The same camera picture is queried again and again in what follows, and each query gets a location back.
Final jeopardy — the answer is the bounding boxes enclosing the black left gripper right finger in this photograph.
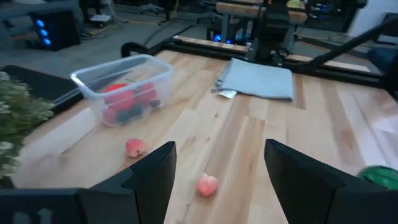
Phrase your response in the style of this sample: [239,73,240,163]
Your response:
[264,139,398,224]

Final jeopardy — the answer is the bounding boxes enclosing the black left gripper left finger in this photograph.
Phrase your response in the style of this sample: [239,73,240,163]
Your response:
[77,141,177,224]

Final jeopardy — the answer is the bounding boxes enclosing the green toy watermelon ball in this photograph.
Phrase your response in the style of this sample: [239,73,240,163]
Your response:
[357,166,398,190]

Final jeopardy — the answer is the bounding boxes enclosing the small red toy fruit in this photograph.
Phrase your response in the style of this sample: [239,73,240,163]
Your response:
[102,107,118,124]

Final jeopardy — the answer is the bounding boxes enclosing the red toy strawberry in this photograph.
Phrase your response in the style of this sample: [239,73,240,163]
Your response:
[103,83,135,113]
[136,82,158,107]

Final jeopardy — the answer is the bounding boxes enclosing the clear plastic tupperware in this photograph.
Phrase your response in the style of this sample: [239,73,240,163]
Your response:
[70,54,175,128]

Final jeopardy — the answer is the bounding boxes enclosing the grey folded cloth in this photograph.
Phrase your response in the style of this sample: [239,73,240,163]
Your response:
[211,58,295,102]

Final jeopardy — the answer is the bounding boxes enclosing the green potted plant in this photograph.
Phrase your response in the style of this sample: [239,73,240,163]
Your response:
[0,71,55,188]

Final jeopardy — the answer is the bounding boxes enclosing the black ribbed floor mat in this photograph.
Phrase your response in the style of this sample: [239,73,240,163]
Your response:
[0,64,85,110]

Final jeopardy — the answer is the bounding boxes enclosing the black computer tower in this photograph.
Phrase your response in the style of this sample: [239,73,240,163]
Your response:
[29,11,82,52]

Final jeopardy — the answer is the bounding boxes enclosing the background wooden workbench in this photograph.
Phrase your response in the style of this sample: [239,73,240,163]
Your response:
[215,1,308,25]

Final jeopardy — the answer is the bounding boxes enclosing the black aluminium table frame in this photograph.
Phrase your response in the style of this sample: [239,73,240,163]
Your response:
[120,14,398,102]

